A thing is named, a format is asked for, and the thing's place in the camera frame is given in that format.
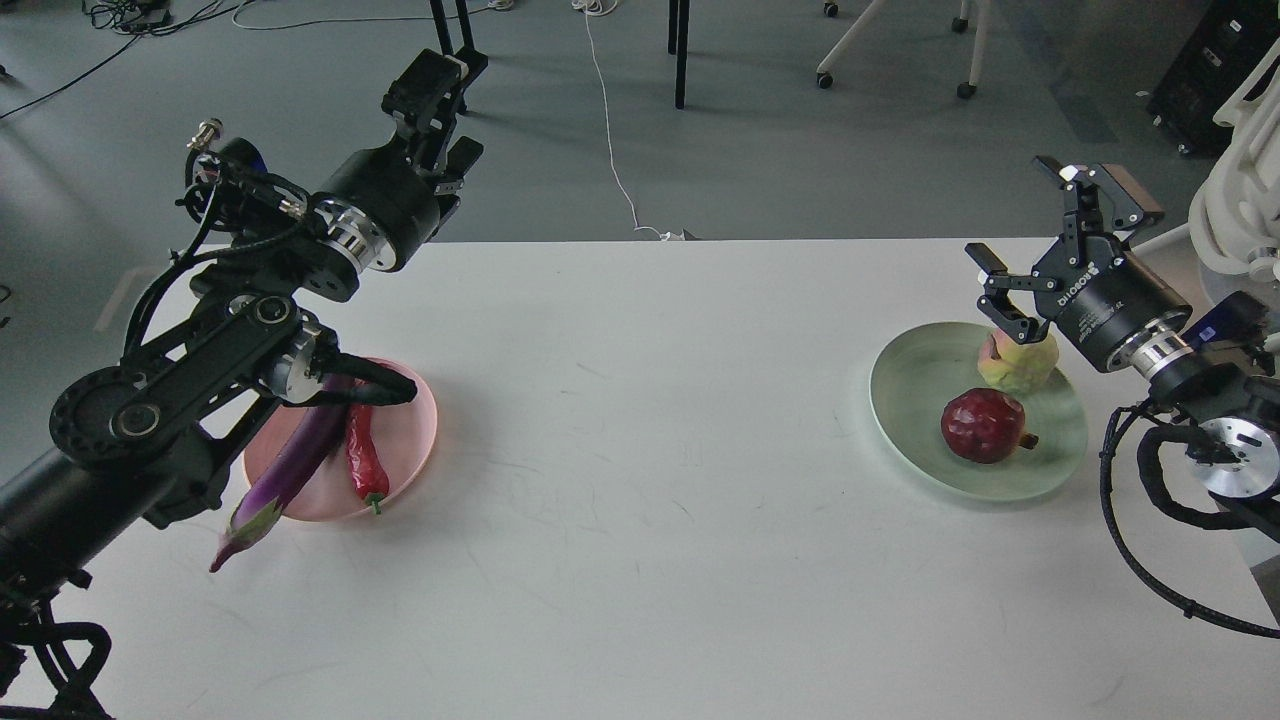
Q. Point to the white rolling chair base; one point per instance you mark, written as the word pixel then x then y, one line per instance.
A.
pixel 969 13

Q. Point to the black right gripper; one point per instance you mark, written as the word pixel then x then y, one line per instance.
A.
pixel 1094 289

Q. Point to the black table legs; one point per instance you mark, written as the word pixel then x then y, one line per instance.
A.
pixel 680 55

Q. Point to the red pomegranate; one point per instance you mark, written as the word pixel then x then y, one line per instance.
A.
pixel 985 425

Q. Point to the pink plate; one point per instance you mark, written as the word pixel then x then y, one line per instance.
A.
pixel 403 435

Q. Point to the white office chair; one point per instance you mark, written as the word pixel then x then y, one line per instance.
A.
pixel 1233 220

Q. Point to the black equipment case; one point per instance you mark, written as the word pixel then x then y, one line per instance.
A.
pixel 1229 41

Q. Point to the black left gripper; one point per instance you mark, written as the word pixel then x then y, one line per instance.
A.
pixel 378 209

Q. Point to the red chili pepper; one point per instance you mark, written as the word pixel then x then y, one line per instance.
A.
pixel 369 479

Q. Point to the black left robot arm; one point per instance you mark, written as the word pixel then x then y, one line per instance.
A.
pixel 214 347

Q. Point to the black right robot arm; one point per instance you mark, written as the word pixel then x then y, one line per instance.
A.
pixel 1209 457

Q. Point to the green plate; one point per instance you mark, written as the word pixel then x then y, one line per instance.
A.
pixel 918 372

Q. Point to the purple eggplant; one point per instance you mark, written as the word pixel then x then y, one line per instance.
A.
pixel 262 507

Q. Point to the yellow green peach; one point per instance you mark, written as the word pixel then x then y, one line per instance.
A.
pixel 1016 369

